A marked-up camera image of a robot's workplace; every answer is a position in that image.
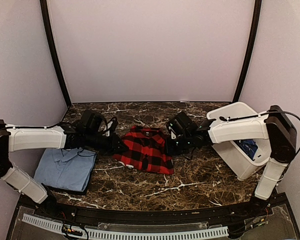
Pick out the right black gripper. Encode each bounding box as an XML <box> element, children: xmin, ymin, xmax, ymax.
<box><xmin>164</xmin><ymin>133</ymin><xmax>193</xmax><ymax>156</ymax></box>

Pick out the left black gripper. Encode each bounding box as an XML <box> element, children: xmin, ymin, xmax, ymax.
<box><xmin>84</xmin><ymin>130</ymin><xmax>129</xmax><ymax>156</ymax></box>

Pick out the red black plaid shirt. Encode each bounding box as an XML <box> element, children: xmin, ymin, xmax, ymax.
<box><xmin>113</xmin><ymin>126</ymin><xmax>175</xmax><ymax>175</ymax></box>

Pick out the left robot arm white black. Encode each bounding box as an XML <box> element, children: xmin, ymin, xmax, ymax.
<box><xmin>0</xmin><ymin>110</ymin><xmax>129</xmax><ymax>218</ymax></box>

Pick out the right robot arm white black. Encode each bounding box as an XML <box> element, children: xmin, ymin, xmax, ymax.
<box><xmin>165</xmin><ymin>102</ymin><xmax>300</xmax><ymax>217</ymax></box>

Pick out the folded light blue shirt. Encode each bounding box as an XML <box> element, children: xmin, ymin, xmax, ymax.
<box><xmin>33</xmin><ymin>148</ymin><xmax>97</xmax><ymax>193</ymax></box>

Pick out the white plastic bin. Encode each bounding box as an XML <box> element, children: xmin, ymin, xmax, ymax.
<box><xmin>206</xmin><ymin>102</ymin><xmax>271</xmax><ymax>181</ymax></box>

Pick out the blue shirt in bin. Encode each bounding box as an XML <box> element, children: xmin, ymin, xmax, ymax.
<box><xmin>234</xmin><ymin>139</ymin><xmax>258</xmax><ymax>160</ymax></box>

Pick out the left clear acrylic plate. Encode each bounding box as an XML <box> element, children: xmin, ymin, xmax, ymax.
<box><xmin>5</xmin><ymin>205</ymin><xmax>66</xmax><ymax>240</ymax></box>

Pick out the clear acrylic plate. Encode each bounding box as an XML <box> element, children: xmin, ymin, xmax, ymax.
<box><xmin>239</xmin><ymin>204</ymin><xmax>300</xmax><ymax>240</ymax></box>
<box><xmin>5</xmin><ymin>205</ymin><xmax>66</xmax><ymax>240</ymax></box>

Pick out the right clear acrylic plate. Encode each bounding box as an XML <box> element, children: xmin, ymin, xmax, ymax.
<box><xmin>239</xmin><ymin>204</ymin><xmax>300</xmax><ymax>240</ymax></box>

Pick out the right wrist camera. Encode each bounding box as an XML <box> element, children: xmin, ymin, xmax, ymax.
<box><xmin>166</xmin><ymin>124</ymin><xmax>178</xmax><ymax>140</ymax></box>

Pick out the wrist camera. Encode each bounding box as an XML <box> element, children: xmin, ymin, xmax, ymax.
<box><xmin>166</xmin><ymin>124</ymin><xmax>178</xmax><ymax>140</ymax></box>
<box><xmin>104</xmin><ymin>116</ymin><xmax>118</xmax><ymax>137</ymax></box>

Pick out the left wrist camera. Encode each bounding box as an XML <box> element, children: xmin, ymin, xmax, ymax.
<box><xmin>104</xmin><ymin>116</ymin><xmax>118</xmax><ymax>137</ymax></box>

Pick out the white slotted cable duct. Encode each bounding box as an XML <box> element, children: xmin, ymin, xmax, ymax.
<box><xmin>22</xmin><ymin>213</ymin><xmax>230</xmax><ymax>240</ymax></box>

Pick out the black curved front rail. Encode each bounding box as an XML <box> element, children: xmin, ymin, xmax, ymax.
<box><xmin>16</xmin><ymin>193</ymin><xmax>291</xmax><ymax>227</ymax></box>

